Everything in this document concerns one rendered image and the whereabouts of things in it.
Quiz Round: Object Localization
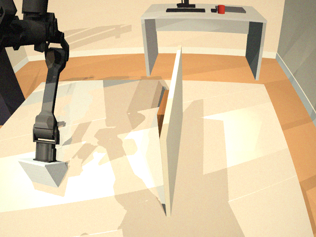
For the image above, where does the dark brown picture frame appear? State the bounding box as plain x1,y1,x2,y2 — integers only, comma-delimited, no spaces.
157,90,169,138

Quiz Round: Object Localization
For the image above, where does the cream wall panel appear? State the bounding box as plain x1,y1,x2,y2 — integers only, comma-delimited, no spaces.
159,45,183,217

